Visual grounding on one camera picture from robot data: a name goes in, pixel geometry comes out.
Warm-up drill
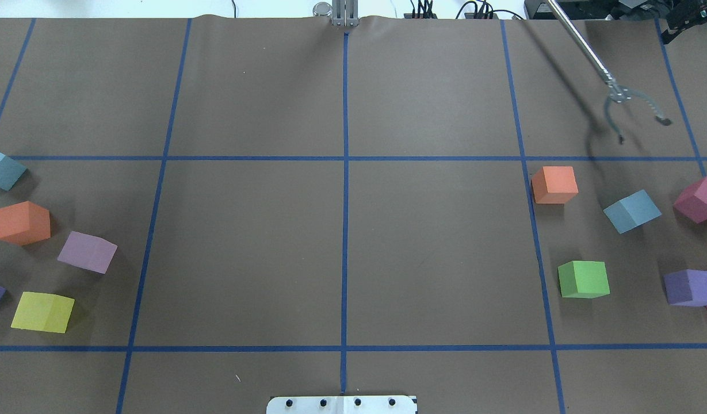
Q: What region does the yellow foam block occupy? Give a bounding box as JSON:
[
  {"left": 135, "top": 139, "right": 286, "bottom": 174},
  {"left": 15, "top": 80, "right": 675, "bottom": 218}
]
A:
[{"left": 10, "top": 292, "right": 75, "bottom": 334}]

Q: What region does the brown paper table cover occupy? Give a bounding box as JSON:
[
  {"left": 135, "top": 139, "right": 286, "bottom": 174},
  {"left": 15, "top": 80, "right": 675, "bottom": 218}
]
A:
[{"left": 0, "top": 16, "right": 707, "bottom": 413}]

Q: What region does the green foam block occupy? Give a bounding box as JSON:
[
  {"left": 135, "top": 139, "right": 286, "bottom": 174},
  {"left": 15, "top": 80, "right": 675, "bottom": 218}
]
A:
[{"left": 557, "top": 261, "right": 610, "bottom": 299}]

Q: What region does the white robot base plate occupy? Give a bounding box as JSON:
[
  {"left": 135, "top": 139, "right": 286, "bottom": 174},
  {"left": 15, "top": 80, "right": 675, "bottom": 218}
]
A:
[{"left": 266, "top": 395, "right": 418, "bottom": 413}]

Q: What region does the light blue foam block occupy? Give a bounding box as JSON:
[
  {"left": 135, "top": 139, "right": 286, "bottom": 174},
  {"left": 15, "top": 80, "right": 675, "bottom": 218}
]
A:
[
  {"left": 603, "top": 189, "right": 662, "bottom": 234},
  {"left": 0, "top": 152, "right": 27, "bottom": 191}
]

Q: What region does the metal camera post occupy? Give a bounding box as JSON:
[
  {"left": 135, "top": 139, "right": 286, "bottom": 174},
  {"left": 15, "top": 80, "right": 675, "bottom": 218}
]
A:
[{"left": 330, "top": 0, "right": 360, "bottom": 27}]

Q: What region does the metal reacher grabber tool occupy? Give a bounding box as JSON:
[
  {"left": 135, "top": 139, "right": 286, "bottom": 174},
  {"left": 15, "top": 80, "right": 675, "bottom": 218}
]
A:
[{"left": 544, "top": 1, "right": 673, "bottom": 144}]

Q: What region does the orange foam block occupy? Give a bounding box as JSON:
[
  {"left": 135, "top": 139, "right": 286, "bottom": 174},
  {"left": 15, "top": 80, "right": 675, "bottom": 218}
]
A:
[
  {"left": 0, "top": 201, "right": 51, "bottom": 246},
  {"left": 530, "top": 166, "right": 579, "bottom": 205}
]

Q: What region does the lilac foam block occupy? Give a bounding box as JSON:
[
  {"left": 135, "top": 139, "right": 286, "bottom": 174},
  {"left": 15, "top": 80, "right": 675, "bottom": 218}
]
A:
[{"left": 57, "top": 231, "right": 117, "bottom": 274}]

